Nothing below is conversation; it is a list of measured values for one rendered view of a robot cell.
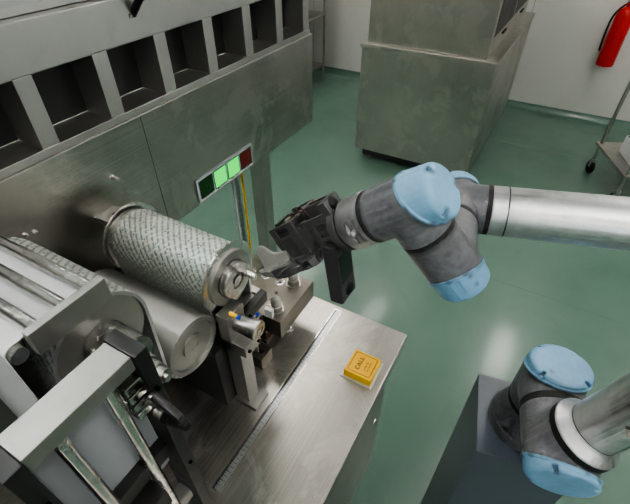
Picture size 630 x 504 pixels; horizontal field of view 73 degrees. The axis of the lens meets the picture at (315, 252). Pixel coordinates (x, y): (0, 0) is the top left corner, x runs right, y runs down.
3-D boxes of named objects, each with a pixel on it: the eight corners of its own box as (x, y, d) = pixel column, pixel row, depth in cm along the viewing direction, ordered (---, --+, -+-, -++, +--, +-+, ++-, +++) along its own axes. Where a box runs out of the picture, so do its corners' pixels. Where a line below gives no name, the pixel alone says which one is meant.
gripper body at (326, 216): (290, 208, 70) (342, 182, 62) (319, 249, 72) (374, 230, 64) (264, 234, 65) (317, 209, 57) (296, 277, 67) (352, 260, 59)
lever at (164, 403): (181, 429, 48) (183, 428, 47) (148, 401, 48) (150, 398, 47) (189, 419, 49) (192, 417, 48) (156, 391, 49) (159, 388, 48)
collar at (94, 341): (123, 390, 57) (108, 362, 53) (93, 371, 59) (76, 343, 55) (158, 355, 61) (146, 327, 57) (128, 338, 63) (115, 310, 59)
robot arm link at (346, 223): (397, 223, 61) (375, 256, 56) (373, 231, 64) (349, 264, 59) (370, 179, 59) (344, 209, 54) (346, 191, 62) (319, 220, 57)
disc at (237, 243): (210, 328, 81) (196, 272, 71) (208, 327, 81) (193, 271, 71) (255, 280, 91) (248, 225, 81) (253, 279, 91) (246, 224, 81)
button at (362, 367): (369, 387, 102) (370, 381, 101) (343, 374, 105) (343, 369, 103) (380, 365, 107) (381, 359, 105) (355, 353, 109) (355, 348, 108)
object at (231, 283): (220, 284, 75) (244, 253, 79) (211, 280, 76) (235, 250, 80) (231, 306, 81) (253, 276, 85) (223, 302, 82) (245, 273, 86)
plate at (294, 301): (281, 338, 104) (280, 322, 100) (161, 281, 119) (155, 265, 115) (313, 296, 115) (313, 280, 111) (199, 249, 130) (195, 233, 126)
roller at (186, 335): (178, 389, 78) (163, 350, 70) (85, 334, 87) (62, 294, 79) (220, 342, 86) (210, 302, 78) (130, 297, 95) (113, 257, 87)
